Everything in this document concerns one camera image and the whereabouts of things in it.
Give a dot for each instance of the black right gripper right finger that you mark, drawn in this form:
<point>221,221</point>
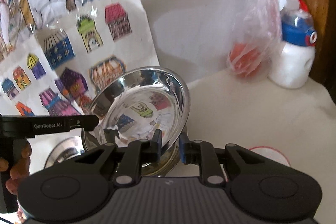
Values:
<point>217,165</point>

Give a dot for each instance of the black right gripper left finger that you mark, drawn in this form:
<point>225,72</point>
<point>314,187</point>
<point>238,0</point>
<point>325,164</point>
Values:
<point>124,164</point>

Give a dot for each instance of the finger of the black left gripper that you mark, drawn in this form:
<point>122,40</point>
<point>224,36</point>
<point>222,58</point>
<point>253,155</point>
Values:
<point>64,123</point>

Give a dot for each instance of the shiny steel plate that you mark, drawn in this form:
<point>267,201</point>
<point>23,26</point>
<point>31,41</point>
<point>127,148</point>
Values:
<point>136,104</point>

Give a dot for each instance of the person's left hand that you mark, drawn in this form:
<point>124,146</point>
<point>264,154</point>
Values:
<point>20,170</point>

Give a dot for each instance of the large steel bowl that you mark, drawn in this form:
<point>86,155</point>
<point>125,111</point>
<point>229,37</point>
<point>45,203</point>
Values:
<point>166,162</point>

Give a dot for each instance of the white bowl red rim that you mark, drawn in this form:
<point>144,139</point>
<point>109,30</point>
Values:
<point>271,153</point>

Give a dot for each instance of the white printed table cloth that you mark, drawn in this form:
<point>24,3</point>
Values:
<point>299,123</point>

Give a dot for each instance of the colourful houses drawing sheet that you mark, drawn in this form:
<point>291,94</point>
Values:
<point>61,68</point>

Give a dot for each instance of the white bottle blue cap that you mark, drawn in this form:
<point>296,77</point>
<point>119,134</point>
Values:
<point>292,61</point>

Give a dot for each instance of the clear plastic bag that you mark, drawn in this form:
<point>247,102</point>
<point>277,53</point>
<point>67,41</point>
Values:
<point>255,35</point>

